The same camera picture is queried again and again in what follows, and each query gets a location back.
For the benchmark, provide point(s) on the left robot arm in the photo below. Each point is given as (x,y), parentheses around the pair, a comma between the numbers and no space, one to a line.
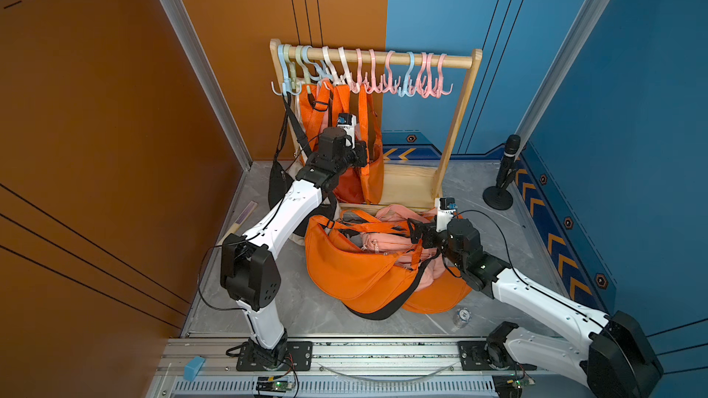
(249,272)

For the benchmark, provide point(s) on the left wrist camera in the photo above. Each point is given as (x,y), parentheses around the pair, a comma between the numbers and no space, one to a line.
(349,123)

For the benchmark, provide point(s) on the red-orange sling bag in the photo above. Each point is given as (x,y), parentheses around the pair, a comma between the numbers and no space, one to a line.
(349,189)

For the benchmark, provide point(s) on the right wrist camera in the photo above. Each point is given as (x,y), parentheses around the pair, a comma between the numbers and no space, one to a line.
(445,212)

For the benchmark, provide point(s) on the black crescent sling bag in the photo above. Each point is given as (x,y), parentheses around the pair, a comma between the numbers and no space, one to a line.
(279,181)

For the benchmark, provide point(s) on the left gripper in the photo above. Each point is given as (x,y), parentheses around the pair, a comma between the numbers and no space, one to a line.
(358,153)

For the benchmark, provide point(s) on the pink crescent sling bag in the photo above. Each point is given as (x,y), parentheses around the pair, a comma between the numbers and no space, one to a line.
(401,219)

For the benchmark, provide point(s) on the black microphone on stand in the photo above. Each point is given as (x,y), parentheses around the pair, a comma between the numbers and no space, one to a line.
(497,196)

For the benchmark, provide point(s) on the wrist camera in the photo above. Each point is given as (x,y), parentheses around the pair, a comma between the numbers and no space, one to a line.
(349,123)
(445,212)

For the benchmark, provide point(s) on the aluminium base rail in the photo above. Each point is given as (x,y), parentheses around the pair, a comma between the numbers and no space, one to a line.
(413,366)

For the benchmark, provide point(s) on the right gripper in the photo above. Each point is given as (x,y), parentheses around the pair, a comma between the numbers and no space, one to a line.
(430,230)

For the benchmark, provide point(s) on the folded paper fan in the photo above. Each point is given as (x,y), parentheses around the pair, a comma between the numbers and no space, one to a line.
(238,222)

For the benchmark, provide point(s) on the large orange crescent bag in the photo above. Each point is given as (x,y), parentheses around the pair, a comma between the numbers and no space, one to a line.
(335,264)

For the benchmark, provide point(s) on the black and orange sling bag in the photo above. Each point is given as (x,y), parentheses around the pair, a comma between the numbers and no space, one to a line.
(392,286)

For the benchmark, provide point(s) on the pink rectangular waist bag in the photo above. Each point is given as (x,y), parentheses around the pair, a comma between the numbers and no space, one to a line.
(383,243)

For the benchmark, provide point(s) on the orange crescent sling bag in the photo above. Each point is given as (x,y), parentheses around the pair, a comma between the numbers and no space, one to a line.
(445,293)

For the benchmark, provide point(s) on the wooden garment rack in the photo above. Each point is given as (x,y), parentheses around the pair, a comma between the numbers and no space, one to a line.
(391,73)

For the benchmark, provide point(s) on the green circuit board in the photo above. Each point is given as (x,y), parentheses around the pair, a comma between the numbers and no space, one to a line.
(274,387)

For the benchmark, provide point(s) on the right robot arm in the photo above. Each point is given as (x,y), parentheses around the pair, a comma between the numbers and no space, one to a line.
(608,354)

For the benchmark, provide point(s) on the blue sponge block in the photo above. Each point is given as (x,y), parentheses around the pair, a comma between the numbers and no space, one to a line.
(192,368)

